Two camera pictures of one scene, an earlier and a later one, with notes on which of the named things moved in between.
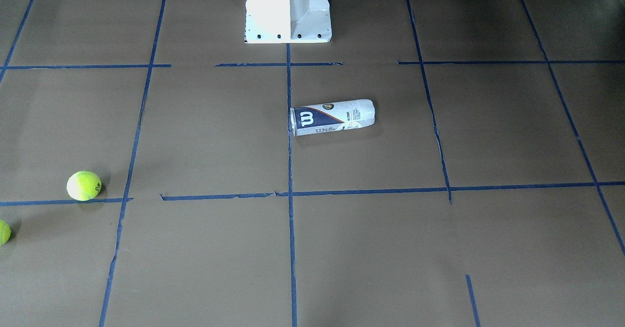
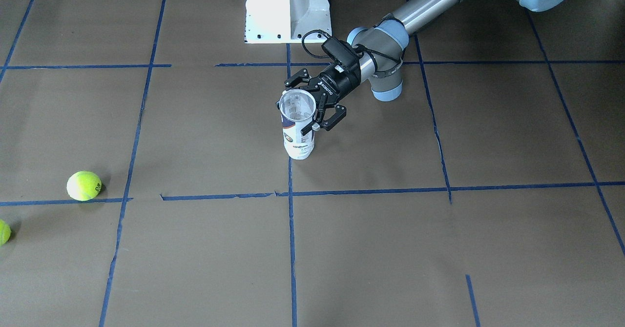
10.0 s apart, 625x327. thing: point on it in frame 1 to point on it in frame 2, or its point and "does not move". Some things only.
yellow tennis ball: [5, 233] does not move
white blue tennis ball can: [331, 116] to [298, 109]
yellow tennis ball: [84, 186] does not move
